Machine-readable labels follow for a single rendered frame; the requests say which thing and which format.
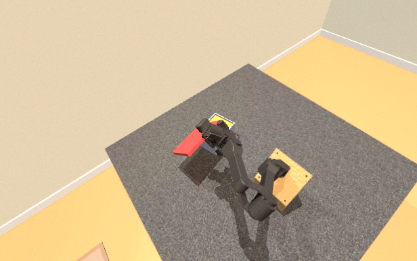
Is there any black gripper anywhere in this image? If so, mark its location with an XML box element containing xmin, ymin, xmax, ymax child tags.
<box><xmin>196</xmin><ymin>118</ymin><xmax>223</xmax><ymax>156</ymax></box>

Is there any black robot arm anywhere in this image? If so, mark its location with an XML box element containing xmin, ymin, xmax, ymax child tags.
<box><xmin>202</xmin><ymin>120</ymin><xmax>290</xmax><ymax>222</ymax></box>

